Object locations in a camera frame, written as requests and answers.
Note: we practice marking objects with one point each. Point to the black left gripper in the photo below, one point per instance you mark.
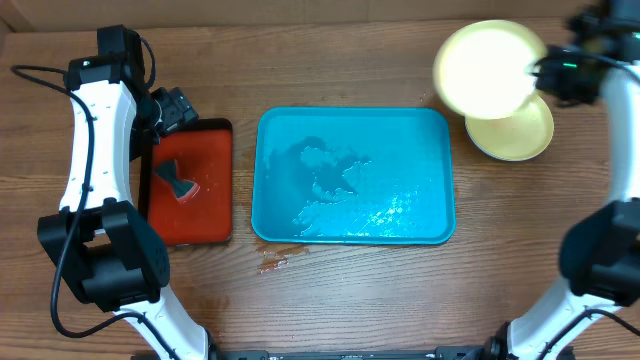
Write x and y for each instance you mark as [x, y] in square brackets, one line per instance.
[178, 111]

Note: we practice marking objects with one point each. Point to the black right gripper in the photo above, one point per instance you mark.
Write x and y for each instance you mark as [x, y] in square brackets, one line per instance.
[544, 79]

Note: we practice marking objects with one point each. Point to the yellow plate top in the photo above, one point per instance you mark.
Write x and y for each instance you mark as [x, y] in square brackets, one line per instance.
[520, 137]

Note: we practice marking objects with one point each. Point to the yellow plate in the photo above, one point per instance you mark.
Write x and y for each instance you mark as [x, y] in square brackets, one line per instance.
[483, 70]
[520, 137]

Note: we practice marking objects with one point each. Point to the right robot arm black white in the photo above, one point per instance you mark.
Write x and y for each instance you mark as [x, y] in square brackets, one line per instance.
[599, 256]

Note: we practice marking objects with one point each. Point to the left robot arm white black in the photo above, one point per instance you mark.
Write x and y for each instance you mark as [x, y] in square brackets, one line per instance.
[110, 264]

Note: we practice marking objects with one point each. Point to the red water tray black rim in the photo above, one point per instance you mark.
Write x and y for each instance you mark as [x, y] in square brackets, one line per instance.
[204, 154]

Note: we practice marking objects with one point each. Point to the teal plastic tray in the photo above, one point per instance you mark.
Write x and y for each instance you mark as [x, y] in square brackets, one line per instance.
[353, 175]

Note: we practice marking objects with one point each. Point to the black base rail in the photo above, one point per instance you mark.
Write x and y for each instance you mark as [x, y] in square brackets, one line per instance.
[440, 353]

